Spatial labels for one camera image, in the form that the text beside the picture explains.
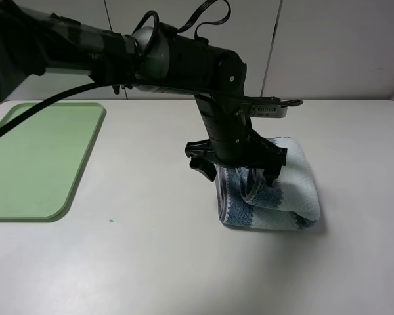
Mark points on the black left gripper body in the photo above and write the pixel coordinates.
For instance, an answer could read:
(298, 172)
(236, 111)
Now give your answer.
(232, 143)

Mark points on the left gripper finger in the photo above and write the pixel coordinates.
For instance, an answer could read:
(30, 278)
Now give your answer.
(204, 167)
(271, 173)

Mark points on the blue white striped towel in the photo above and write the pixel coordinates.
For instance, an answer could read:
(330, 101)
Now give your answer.
(291, 203)

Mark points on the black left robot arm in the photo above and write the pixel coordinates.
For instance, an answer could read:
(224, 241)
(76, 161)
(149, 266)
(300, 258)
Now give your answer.
(156, 57)

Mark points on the green plastic tray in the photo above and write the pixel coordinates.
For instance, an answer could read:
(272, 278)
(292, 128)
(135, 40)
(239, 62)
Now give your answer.
(42, 161)

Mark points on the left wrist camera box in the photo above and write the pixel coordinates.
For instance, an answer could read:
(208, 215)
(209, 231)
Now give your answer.
(270, 107)

